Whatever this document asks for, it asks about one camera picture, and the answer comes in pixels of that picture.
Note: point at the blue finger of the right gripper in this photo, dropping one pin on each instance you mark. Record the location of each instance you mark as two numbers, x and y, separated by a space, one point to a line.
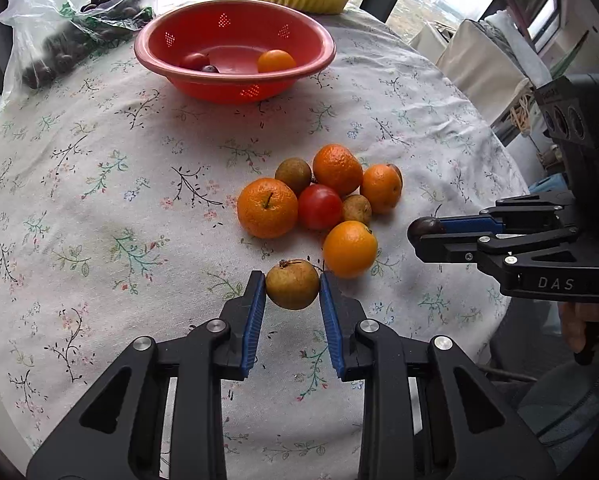
484 248
526 214

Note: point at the smooth orange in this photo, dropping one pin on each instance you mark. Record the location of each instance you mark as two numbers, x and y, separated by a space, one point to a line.
350 249

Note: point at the lone front orange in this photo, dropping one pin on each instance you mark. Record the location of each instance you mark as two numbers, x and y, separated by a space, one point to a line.
275 61

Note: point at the floral white tablecloth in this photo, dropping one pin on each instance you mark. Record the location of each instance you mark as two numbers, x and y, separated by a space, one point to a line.
118 208

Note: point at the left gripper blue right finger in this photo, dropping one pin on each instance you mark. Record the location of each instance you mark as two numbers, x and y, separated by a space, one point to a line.
429 412

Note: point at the dark cherry tomato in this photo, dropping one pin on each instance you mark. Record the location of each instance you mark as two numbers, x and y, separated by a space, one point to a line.
424 226
209 69

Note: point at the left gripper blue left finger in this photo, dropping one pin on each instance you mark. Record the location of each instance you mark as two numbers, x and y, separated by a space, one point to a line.
115 430

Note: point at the red plastic colander bowl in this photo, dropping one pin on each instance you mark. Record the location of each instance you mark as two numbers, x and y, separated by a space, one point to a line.
233 34

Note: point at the right hand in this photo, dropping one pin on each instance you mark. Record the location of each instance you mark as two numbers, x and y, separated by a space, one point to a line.
574 318

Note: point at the small red tomato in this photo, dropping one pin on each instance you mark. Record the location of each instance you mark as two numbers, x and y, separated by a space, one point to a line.
194 61

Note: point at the brown longan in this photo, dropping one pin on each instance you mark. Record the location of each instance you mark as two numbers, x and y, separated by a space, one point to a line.
357 208
295 173
293 284

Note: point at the mandarin with stem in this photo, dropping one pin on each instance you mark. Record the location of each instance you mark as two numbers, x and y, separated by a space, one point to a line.
267 208

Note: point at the white cloth on rack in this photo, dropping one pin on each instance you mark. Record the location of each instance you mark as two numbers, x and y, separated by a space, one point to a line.
489 61

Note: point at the bumpy top mandarin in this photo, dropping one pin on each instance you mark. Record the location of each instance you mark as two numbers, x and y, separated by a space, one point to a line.
339 169

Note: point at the clear plastic bag of chestnuts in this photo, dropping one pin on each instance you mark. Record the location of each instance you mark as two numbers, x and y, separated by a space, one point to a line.
52 37

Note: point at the central red tomato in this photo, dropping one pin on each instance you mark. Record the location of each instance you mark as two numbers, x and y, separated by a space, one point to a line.
319 208

